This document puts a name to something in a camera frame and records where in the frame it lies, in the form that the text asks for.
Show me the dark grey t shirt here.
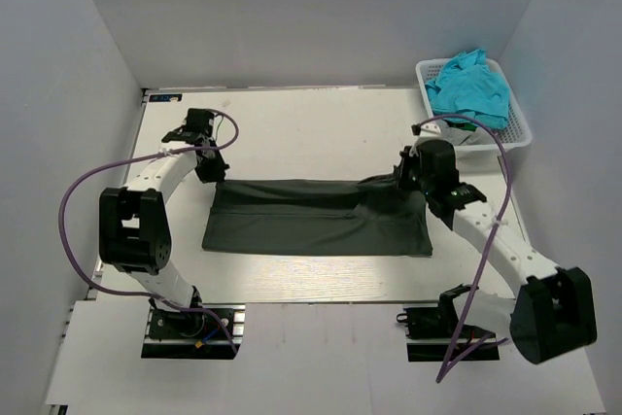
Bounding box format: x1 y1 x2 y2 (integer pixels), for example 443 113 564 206
202 174 432 257

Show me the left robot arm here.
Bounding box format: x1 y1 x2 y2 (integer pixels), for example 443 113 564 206
99 148 229 336

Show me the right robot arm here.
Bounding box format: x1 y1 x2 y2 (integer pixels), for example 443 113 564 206
397 140 597 364

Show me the light grey t shirt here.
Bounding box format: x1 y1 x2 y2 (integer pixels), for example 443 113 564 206
436 120 496 146

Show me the turquoise t shirt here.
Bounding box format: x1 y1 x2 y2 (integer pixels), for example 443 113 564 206
425 49 510 130

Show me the blue table label sticker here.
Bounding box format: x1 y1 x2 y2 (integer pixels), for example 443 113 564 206
149 93 183 103

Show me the white plastic basket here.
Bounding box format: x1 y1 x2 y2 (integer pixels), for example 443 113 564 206
415 58 532 156

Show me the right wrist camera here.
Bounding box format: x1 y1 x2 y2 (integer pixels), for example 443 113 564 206
411 121 442 139

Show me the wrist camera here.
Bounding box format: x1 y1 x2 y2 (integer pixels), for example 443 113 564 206
411 121 442 139
161 109 216 147

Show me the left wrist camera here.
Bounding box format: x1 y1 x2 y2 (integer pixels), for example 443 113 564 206
161 109 216 147

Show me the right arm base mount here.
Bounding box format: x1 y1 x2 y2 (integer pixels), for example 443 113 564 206
396 305 500 363

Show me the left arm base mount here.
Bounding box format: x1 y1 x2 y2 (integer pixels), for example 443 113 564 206
141 305 246 361

